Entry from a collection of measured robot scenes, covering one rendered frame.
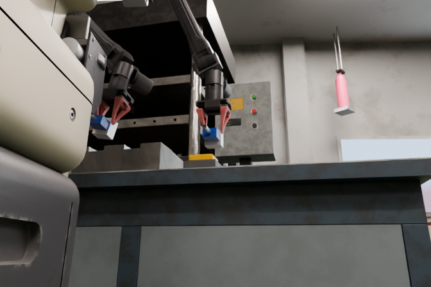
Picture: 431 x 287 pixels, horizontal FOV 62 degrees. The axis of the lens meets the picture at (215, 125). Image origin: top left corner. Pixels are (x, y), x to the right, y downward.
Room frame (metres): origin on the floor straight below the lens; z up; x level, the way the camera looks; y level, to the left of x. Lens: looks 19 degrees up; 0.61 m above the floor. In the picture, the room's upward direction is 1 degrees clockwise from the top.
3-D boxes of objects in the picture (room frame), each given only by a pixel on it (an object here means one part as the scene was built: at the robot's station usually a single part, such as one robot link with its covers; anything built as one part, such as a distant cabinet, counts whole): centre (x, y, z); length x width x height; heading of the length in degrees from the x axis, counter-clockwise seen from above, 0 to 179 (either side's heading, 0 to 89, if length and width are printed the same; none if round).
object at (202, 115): (1.03, 0.02, 1.00); 0.07 x 0.07 x 0.09; 76
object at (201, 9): (2.19, 0.58, 1.75); 1.30 x 0.84 x 0.61; 76
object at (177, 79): (2.25, 0.57, 1.51); 1.10 x 0.70 x 0.05; 76
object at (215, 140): (0.99, 0.01, 0.94); 0.13 x 0.05 x 0.05; 166
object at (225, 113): (1.03, -0.01, 1.00); 0.07 x 0.07 x 0.09; 76
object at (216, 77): (1.04, 0.00, 1.13); 0.07 x 0.06 x 0.07; 160
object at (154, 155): (1.20, 0.21, 0.87); 0.50 x 0.26 x 0.14; 166
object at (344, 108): (4.32, -1.66, 2.62); 0.27 x 0.26 x 0.61; 87
